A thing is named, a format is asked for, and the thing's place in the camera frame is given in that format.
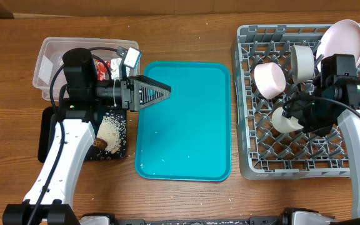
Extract red snack wrapper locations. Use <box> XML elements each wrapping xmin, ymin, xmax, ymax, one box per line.
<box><xmin>94</xmin><ymin>59</ymin><xmax>109</xmax><ymax>81</ymax></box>

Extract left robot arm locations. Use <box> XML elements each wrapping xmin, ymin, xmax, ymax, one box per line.
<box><xmin>2</xmin><ymin>47</ymin><xmax>171</xmax><ymax>225</ymax></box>

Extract grey bowl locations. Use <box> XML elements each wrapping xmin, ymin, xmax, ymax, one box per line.
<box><xmin>291</xmin><ymin>45</ymin><xmax>314</xmax><ymax>84</ymax></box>

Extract white rice pile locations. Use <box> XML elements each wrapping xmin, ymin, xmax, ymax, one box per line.
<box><xmin>96</xmin><ymin>113</ymin><xmax>126</xmax><ymax>154</ymax></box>

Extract black rectangular tray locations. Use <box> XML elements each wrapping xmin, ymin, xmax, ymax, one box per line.
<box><xmin>37</xmin><ymin>107</ymin><xmax>127</xmax><ymax>163</ymax></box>

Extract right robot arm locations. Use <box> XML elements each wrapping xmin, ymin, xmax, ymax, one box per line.
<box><xmin>282</xmin><ymin>54</ymin><xmax>360</xmax><ymax>224</ymax></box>

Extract small white dish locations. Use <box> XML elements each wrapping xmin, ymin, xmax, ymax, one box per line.
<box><xmin>271</xmin><ymin>107</ymin><xmax>303</xmax><ymax>133</ymax></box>

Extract pink plate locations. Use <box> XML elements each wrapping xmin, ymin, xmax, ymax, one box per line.
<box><xmin>316</xmin><ymin>19</ymin><xmax>360</xmax><ymax>67</ymax></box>

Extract teal serving tray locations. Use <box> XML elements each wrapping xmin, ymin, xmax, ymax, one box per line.
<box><xmin>135</xmin><ymin>61</ymin><xmax>232</xmax><ymax>182</ymax></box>

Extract clear plastic storage bin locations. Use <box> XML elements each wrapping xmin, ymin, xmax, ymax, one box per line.
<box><xmin>32</xmin><ymin>37</ymin><xmax>141</xmax><ymax>101</ymax></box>

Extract white napkin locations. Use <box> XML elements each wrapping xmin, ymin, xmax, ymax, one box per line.
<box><xmin>110</xmin><ymin>58</ymin><xmax>122</xmax><ymax>80</ymax></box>

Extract grey dishwasher rack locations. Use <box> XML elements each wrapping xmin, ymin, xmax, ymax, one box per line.
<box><xmin>232</xmin><ymin>24</ymin><xmax>350</xmax><ymax>179</ymax></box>

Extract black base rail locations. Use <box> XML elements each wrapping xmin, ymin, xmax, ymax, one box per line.
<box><xmin>79</xmin><ymin>212</ymin><xmax>336</xmax><ymax>225</ymax></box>

